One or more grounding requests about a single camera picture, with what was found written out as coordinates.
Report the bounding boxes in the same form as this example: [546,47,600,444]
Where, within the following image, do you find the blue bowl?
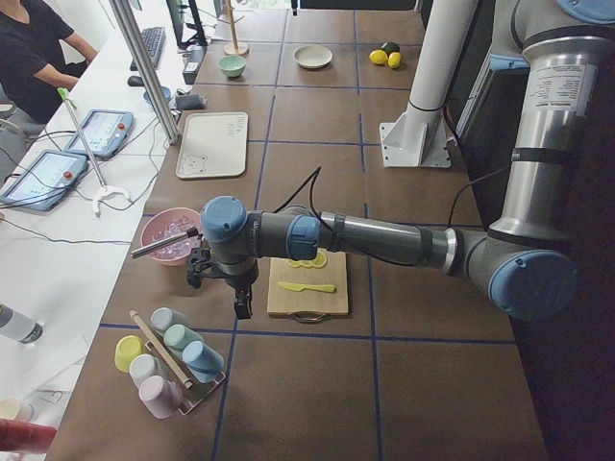
[142,85,172,109]

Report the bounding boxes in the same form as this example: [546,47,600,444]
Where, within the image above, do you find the yellow plastic knife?
[278,281,336,293]

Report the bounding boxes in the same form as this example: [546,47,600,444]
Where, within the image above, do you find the lemon slices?
[286,250,328,269]

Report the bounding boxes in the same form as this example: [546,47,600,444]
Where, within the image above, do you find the blue teach pendant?
[81,109,135,159]
[1,150,88,211]

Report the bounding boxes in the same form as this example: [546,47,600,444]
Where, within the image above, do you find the red cylinder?
[1,419,57,454]

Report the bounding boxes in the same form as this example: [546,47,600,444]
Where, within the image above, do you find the light blue cup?
[182,341,224,383]

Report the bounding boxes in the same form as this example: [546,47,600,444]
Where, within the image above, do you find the white-grey cup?
[129,353,165,388]

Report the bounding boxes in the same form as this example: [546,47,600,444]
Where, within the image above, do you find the metal scoop black handle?
[131,227,199,258]

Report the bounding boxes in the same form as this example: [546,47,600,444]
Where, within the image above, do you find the wooden mug stand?
[224,0,249,56]

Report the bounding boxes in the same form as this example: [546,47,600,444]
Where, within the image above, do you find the blue teach pendant near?
[1,150,88,211]

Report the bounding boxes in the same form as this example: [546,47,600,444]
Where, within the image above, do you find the yellow lemon left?
[369,49,388,65]

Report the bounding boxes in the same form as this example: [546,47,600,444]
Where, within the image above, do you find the aluminium frame post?
[110,0,181,145]

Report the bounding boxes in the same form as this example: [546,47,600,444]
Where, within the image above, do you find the water bottle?
[0,303,43,344]

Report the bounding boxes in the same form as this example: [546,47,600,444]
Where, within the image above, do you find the grey cloth pouch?
[175,94,207,111]

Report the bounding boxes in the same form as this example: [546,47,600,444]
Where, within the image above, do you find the yellow lemon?
[387,52,402,69]
[369,49,388,65]

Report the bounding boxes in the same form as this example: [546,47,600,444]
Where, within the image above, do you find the black keyboard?
[140,26,166,69]

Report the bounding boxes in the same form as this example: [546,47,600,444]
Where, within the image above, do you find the pink cup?
[138,376,183,419]

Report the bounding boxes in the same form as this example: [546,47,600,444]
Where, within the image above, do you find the green lime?
[380,41,400,55]

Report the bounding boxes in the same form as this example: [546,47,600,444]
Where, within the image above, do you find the white bear tray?
[176,111,249,180]

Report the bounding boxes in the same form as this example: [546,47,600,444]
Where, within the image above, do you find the wooden cutting board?
[267,250,350,320]

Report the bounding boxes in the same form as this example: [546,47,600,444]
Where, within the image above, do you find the reacher grabber tool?
[58,87,131,217]

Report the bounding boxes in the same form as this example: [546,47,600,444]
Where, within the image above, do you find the blue teach pendant far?
[81,109,135,159]

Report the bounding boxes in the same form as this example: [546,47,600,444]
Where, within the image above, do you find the yellow lemon right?
[387,52,402,69]

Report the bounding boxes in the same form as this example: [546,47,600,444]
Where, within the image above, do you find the cream round plate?
[293,44,332,70]

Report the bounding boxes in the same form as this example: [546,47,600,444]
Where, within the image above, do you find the cup rack with wooden rod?
[130,310,226,416]

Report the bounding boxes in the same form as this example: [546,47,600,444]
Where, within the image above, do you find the black computer mouse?
[127,75,144,87]

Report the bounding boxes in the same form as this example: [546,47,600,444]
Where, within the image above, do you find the grey-blue cup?
[150,306,189,335]

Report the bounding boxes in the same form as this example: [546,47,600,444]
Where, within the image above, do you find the yellow cup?
[113,335,145,373]

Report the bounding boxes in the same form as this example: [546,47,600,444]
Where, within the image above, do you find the green-teal cup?
[163,324,204,358]

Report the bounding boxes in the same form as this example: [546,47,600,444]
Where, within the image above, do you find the person in black shirt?
[1,1,97,125]

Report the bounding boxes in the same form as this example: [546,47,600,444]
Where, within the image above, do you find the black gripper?
[186,246,258,319]

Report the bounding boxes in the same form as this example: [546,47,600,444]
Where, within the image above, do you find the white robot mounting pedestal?
[380,0,479,168]

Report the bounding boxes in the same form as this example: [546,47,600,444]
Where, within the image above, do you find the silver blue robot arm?
[186,1,614,321]

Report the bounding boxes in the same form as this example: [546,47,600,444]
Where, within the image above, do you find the pink bowl with ice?
[141,207,202,266]

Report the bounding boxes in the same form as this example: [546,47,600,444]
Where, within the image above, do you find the mint green bowl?
[218,55,247,78]

